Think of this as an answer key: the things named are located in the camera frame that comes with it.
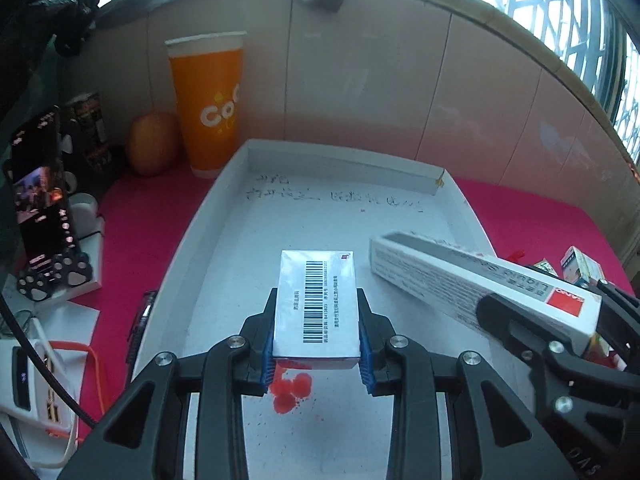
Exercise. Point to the orange paper cup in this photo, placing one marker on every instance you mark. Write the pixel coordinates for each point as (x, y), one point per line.
(210, 90)

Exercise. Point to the small yellow green box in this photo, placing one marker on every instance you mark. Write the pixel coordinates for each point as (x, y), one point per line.
(545, 267)

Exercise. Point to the white cardboard tray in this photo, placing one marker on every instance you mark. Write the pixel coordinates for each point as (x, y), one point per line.
(300, 220)

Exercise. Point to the black pen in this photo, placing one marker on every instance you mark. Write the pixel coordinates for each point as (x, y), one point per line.
(142, 320)

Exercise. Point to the orange fruit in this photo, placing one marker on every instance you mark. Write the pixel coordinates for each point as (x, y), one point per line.
(150, 145)

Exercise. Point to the long white box red label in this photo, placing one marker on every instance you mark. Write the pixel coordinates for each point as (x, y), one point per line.
(450, 280)

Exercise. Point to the dark printed box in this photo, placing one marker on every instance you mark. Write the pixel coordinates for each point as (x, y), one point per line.
(90, 130)

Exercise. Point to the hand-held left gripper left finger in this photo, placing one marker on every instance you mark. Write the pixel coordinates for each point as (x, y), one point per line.
(267, 370)

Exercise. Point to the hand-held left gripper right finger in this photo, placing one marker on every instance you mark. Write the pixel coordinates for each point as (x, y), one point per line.
(364, 366)

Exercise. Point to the black smartphone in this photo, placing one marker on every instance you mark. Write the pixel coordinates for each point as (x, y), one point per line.
(42, 195)

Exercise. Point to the cardboard back panel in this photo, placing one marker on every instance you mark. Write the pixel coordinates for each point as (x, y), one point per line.
(375, 85)

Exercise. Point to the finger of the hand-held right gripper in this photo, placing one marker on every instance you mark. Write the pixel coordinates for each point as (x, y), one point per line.
(505, 317)
(622, 315)

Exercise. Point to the white power bank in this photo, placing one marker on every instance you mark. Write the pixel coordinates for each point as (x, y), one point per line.
(30, 385)

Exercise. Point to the red mat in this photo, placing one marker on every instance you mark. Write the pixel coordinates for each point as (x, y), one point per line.
(525, 220)

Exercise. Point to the white paper sheet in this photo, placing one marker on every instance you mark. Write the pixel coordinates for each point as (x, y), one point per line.
(70, 320)

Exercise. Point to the black plastic bag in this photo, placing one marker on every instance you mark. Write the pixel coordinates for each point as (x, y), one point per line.
(60, 0)

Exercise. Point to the small white blue box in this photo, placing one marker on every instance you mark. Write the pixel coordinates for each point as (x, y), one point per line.
(580, 262)

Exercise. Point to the white barcode box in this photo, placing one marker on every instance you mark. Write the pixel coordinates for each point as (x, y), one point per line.
(315, 310)

